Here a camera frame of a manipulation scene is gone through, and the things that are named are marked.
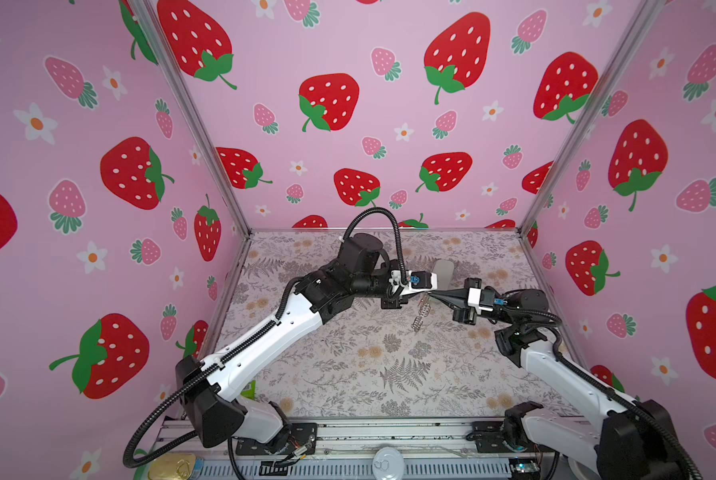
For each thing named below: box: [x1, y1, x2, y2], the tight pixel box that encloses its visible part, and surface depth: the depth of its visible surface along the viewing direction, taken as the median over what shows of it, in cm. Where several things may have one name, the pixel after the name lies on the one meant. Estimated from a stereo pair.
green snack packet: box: [240, 380, 257, 400], surface depth 83 cm
